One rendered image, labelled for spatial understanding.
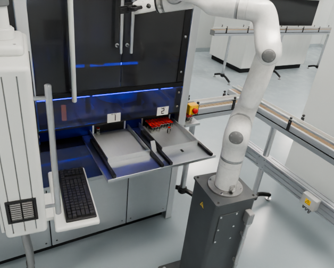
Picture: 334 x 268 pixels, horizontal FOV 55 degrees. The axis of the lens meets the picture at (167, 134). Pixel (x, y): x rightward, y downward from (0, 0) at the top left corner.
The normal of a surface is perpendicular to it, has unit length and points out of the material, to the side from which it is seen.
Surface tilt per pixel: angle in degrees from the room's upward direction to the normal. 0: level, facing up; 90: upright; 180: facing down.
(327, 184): 90
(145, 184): 90
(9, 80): 90
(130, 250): 0
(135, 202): 90
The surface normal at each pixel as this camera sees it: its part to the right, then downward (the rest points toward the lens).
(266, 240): 0.11, -0.87
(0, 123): 0.37, 0.48
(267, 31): -0.22, -0.26
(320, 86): -0.87, 0.15
